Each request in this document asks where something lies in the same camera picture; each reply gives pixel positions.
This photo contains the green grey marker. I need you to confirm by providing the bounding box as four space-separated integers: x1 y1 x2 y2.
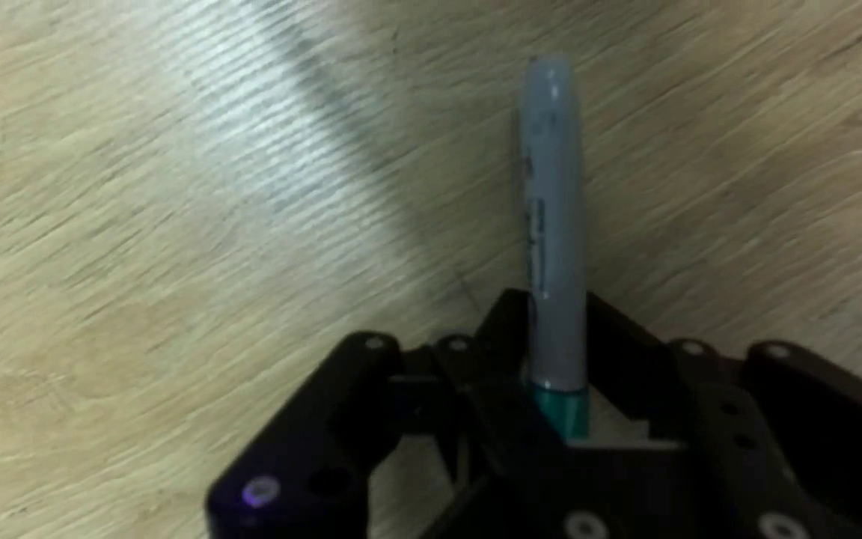
514 51 595 443

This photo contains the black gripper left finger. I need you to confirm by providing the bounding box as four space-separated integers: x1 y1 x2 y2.
203 288 560 539

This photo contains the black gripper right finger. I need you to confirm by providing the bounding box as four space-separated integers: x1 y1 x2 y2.
580 288 862 539

